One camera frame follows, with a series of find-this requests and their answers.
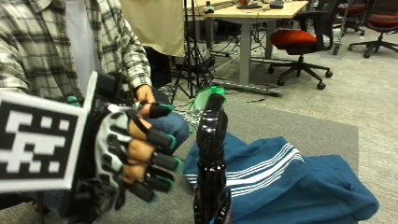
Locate person's plaid shirt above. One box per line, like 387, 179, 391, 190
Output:
0, 0, 153, 104

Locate black glossy bottle green cap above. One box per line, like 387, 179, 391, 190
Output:
191, 85, 234, 224

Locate blue cloth with white stripes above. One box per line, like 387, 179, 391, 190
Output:
182, 132, 380, 224

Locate black tripod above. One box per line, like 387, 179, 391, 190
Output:
167, 0, 218, 105

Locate dark flat dish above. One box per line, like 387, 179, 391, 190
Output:
235, 2, 264, 10

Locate person's white undershirt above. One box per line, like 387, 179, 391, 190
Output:
63, 0, 102, 94

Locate person's blue jeans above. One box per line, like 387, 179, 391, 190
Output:
143, 88, 191, 153

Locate white cube with black markers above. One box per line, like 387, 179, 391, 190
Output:
0, 70, 99, 194

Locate black office chair red seat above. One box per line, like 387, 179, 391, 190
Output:
346, 0, 398, 60
336, 0, 368, 36
266, 0, 342, 91

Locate small black device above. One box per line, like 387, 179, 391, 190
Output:
201, 0, 216, 15

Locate wooden desk with grey legs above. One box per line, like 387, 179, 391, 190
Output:
203, 0, 311, 97

